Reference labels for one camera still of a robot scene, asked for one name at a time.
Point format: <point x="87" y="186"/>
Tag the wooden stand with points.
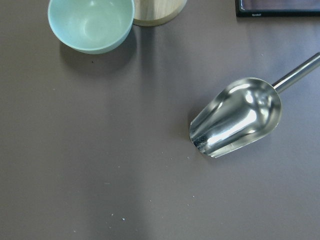
<point x="151" y="13"/>

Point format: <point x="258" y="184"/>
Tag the green bowl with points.
<point x="91" y="26"/>

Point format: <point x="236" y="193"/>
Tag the black framed tray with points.
<point x="277" y="8"/>

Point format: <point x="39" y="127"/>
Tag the steel scoop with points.
<point x="244" y="112"/>

